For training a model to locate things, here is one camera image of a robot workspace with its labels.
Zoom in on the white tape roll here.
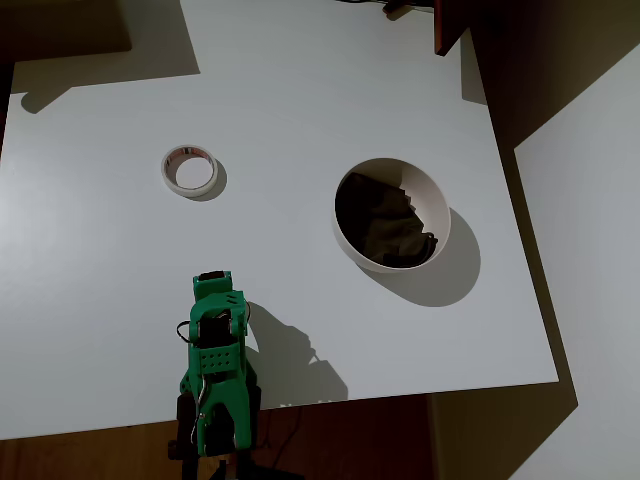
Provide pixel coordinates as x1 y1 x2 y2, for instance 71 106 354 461
160 144 218 196

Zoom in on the dark cloth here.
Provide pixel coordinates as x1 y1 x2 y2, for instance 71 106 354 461
334 172 439 269

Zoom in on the reddish brown wooden board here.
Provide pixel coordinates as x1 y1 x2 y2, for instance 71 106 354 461
433 0 474 57

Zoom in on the thin black floor cable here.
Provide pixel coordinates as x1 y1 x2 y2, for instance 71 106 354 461
259 405 303 452

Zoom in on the white bowl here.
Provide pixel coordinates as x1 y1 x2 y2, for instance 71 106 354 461
331 157 452 277

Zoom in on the dark box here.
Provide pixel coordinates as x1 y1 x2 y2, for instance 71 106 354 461
0 0 134 64

